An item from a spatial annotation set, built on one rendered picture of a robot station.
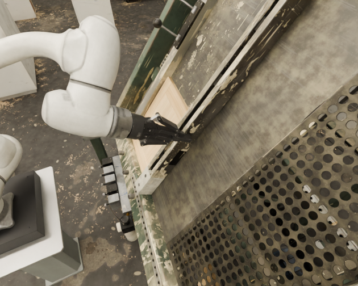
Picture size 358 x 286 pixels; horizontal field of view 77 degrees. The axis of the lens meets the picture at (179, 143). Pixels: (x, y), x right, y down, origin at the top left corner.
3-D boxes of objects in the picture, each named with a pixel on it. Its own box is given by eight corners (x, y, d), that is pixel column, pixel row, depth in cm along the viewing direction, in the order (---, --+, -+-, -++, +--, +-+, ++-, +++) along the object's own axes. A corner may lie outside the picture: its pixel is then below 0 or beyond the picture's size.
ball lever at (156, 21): (179, 42, 97) (152, 24, 94) (183, 34, 95) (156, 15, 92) (178, 44, 94) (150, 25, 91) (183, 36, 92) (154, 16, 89)
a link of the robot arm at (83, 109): (108, 143, 58) (120, 93, 56) (38, 133, 49) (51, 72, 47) (98, 135, 66) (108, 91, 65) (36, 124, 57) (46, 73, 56)
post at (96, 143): (113, 188, 204) (87, 131, 146) (120, 185, 205) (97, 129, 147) (114, 193, 200) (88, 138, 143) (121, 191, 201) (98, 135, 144)
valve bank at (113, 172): (103, 172, 147) (92, 149, 129) (125, 166, 150) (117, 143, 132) (115, 249, 117) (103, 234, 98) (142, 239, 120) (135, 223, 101)
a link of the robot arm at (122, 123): (116, 119, 56) (137, 124, 60) (111, 97, 62) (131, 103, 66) (103, 143, 61) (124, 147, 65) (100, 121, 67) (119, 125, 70)
